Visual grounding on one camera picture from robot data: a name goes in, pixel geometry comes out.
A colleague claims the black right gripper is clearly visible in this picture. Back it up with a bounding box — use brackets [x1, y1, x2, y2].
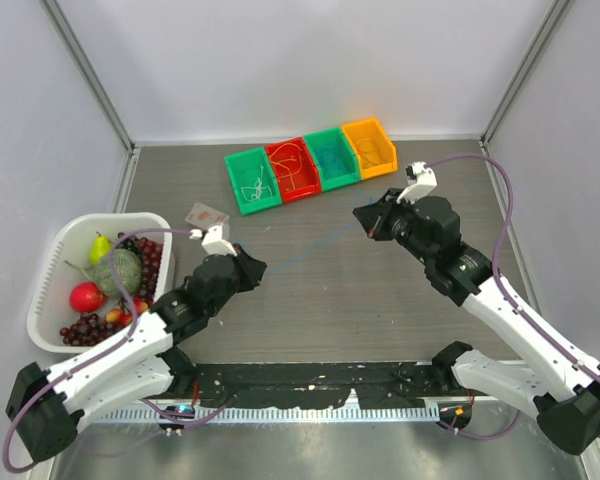
[355, 187, 435, 265]

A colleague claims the green pear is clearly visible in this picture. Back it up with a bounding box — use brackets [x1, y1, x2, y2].
[88, 232, 113, 266]

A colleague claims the orange bin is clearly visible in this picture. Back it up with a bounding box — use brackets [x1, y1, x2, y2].
[341, 118, 398, 180]

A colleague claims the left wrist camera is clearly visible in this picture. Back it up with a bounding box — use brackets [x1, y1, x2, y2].
[188, 223, 237, 256]

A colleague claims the white cable duct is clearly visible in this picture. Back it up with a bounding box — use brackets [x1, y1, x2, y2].
[99, 402, 440, 425]

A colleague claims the small peach fruit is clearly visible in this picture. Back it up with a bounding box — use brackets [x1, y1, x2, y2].
[105, 296, 152, 327]

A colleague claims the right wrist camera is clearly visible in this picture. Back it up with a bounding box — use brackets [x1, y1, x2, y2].
[396, 162, 437, 204]

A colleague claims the blue cable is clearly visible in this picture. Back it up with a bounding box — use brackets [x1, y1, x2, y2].
[312, 142, 356, 179]
[237, 191, 381, 274]

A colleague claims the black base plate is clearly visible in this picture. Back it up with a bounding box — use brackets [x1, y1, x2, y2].
[149, 362, 469, 410]

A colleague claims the green melon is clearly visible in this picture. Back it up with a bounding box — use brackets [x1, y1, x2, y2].
[89, 249, 140, 297]

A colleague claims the red grape bunch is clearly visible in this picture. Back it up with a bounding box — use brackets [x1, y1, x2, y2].
[59, 313, 124, 347]

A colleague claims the red apple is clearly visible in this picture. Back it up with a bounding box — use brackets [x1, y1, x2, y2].
[69, 282, 107, 313]

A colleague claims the white plastic basket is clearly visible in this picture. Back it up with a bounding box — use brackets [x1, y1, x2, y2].
[27, 212, 175, 355]

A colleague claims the white cable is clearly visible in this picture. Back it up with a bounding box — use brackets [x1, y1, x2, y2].
[239, 164, 274, 204]

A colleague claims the green bin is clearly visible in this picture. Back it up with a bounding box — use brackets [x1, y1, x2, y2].
[225, 147, 282, 215]
[303, 127, 360, 191]

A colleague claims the right green bin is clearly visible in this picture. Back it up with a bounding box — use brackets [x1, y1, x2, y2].
[303, 127, 360, 191]

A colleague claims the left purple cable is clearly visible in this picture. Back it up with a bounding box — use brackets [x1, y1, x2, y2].
[1, 227, 201, 474]

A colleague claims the dark grape bunch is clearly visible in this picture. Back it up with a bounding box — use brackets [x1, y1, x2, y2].
[116, 235, 163, 299]

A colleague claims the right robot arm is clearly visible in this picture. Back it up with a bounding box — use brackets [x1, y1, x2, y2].
[353, 188, 600, 455]

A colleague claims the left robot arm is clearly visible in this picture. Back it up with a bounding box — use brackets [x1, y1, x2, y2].
[2, 244, 267, 473]

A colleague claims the red bin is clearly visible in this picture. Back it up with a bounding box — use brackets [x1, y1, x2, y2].
[265, 137, 322, 203]

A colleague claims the left green bin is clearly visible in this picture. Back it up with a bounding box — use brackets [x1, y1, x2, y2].
[225, 147, 282, 215]

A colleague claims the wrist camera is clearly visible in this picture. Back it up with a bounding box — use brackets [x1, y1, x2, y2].
[188, 223, 237, 256]
[396, 162, 437, 204]

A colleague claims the small card box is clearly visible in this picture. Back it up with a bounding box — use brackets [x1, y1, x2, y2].
[185, 202, 230, 231]

